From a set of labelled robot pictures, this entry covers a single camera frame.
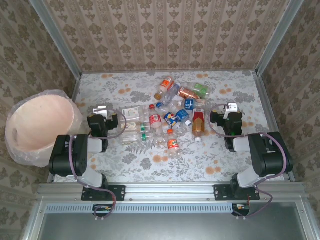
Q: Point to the red label tea bottle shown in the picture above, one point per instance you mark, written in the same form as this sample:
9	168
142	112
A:
198	122

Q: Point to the blue label bottle white cap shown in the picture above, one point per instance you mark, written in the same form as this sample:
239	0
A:
182	115

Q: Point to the orange label bottle brown cap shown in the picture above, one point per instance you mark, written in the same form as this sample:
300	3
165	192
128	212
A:
167	83

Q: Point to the pink waste bin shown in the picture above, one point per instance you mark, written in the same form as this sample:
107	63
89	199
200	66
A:
78	117

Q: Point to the clear plastic bottle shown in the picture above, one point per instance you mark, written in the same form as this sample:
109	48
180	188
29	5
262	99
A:
172	106

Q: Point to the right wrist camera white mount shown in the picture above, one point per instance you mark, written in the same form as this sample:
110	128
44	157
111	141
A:
231	108

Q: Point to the clear water bottle pale label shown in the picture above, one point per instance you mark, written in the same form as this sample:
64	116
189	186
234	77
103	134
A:
171	93

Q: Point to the small blue label bottle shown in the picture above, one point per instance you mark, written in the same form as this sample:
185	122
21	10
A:
190	103

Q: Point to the copper brown plastic bottle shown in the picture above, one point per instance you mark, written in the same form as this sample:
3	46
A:
187	93

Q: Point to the pepsi bottle blue cap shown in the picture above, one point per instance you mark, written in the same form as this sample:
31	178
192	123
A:
170	119

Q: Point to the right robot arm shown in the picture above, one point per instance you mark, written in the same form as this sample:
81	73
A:
270	155

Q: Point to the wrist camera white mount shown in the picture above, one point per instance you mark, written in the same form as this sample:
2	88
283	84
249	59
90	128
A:
231	108
100	110

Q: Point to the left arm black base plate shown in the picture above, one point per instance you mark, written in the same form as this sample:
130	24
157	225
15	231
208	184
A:
117	192

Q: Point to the red orange label bottle orange cap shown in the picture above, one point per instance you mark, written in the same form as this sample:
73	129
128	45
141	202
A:
173	144

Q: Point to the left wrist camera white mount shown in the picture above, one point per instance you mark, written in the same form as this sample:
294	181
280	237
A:
100	110

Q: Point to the aluminium frame post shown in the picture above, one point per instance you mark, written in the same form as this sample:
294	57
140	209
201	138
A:
57	40
278	37

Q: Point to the long aluminium mounting rail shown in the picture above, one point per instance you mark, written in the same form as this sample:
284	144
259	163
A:
170	191

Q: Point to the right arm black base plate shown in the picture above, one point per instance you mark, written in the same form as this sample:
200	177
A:
222	192

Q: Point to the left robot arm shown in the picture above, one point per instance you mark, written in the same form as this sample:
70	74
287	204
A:
67	155

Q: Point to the grey metal panel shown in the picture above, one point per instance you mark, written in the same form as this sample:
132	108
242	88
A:
175	227

